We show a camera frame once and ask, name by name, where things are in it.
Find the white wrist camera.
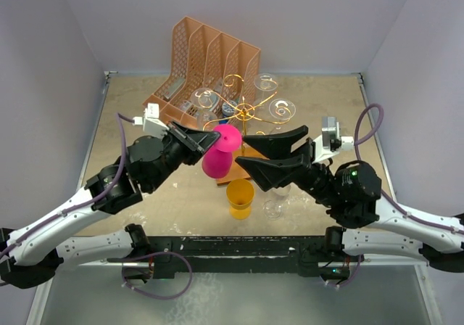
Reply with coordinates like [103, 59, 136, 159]
[132, 103, 169, 140]
[312, 116, 355, 163]

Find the orange plastic file organizer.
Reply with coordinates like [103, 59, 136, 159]
[143, 17, 261, 128]

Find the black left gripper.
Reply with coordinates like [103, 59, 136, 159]
[146, 120, 220, 192]

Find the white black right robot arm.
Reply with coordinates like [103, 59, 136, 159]
[236, 126, 463, 273]

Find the silver table frame rail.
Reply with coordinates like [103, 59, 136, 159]
[25, 70, 443, 325]

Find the gold wire wine glass rack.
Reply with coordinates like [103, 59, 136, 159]
[216, 89, 278, 186]

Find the clear round wine glass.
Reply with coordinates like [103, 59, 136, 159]
[254, 73, 278, 105]

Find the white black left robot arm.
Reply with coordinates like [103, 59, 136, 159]
[1, 123, 220, 289]

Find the clear flute wine glass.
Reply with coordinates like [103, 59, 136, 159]
[268, 99, 296, 133]

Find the clear lying wine glass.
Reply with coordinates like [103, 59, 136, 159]
[263, 186, 291, 220]

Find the pink plastic goblet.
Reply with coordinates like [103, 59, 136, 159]
[202, 124, 242, 179]

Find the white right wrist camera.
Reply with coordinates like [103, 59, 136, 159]
[312, 116, 355, 163]

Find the blue white patterned tin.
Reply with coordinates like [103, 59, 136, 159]
[221, 100, 238, 118]

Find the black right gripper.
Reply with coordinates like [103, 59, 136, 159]
[235, 125, 341, 207]

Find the clear tall wine glass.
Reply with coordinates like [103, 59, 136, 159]
[190, 88, 218, 131]

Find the yellow plastic goblet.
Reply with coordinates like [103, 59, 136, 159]
[226, 179, 254, 220]

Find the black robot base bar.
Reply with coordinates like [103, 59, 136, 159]
[128, 236, 364, 279]

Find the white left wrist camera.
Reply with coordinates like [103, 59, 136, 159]
[132, 103, 169, 140]

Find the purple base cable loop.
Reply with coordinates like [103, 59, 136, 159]
[121, 249, 194, 300]

